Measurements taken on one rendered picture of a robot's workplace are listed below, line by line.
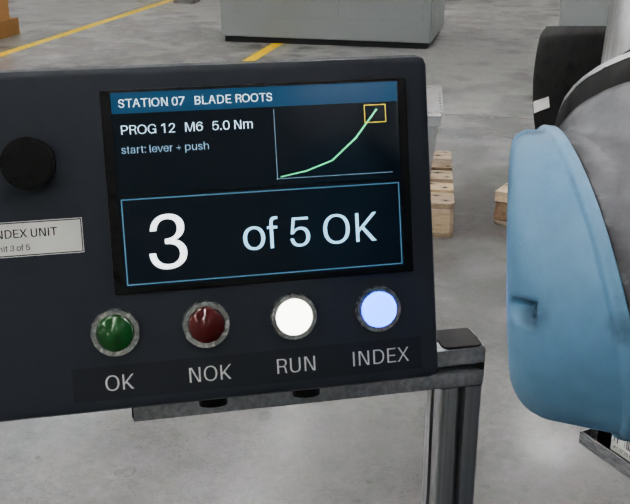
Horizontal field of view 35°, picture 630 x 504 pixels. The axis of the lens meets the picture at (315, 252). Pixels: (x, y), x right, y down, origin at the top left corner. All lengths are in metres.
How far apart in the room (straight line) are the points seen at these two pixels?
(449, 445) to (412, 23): 7.68
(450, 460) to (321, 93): 0.29
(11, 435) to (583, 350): 2.41
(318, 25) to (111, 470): 6.36
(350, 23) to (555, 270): 8.08
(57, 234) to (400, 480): 1.94
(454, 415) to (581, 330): 0.35
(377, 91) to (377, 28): 7.81
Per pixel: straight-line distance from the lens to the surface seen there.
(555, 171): 0.37
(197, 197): 0.55
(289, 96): 0.56
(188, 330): 0.56
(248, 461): 2.49
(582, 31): 1.44
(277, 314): 0.56
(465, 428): 0.70
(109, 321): 0.55
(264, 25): 8.59
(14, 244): 0.55
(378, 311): 0.57
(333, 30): 8.45
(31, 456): 2.60
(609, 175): 0.37
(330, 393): 0.66
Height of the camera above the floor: 1.35
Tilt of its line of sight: 21 degrees down
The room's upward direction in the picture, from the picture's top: straight up
